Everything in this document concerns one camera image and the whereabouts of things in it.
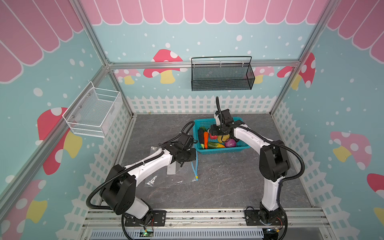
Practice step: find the purple onion toy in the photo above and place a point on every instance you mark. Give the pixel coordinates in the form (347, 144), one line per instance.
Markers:
(231, 143)

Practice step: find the white wire wall basket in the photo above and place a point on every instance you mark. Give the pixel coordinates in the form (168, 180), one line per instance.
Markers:
(93, 112)

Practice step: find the aluminium front rail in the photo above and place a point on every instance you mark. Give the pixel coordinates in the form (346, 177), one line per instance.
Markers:
(235, 218)

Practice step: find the clear zip top bag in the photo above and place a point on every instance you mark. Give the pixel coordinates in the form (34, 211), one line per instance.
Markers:
(173, 174)

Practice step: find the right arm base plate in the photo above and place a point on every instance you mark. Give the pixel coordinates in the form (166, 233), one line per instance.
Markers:
(256, 217)

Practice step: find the orange carrot toy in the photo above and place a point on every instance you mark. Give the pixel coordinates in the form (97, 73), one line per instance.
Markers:
(206, 140)

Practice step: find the yellow potato toy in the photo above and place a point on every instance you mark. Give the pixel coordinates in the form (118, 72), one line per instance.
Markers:
(223, 138)

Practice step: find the black mesh wall basket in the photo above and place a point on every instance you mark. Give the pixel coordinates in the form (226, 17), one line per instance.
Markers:
(229, 73)

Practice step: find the teal plastic basket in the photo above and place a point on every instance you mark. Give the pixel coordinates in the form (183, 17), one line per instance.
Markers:
(207, 123)

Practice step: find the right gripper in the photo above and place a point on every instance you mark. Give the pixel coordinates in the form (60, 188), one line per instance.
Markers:
(219, 131)

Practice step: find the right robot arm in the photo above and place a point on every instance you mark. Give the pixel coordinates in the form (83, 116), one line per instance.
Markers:
(274, 162)

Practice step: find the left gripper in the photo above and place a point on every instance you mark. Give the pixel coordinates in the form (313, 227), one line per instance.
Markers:
(192, 157)

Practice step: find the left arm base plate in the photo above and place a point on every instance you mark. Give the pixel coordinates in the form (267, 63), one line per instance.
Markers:
(154, 218)

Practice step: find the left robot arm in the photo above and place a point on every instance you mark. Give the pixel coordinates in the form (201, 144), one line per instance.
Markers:
(118, 191)

